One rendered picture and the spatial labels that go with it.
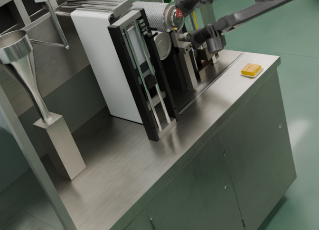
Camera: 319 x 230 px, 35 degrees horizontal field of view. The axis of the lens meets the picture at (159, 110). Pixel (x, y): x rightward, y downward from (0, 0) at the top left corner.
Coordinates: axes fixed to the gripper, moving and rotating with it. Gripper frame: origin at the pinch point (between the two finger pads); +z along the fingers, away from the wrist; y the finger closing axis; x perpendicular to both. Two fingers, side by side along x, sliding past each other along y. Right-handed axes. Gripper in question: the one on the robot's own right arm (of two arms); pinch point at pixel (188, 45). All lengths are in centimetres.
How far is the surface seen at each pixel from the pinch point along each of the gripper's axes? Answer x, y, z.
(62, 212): -15, -104, -20
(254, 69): -27.1, 8.4, -17.1
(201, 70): -13.9, -0.2, 3.4
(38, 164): 3, -104, -30
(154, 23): 17.5, -12.4, -4.4
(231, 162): -54, -22, -2
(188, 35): 4.4, -9.4, -15.1
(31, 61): 33, -76, -15
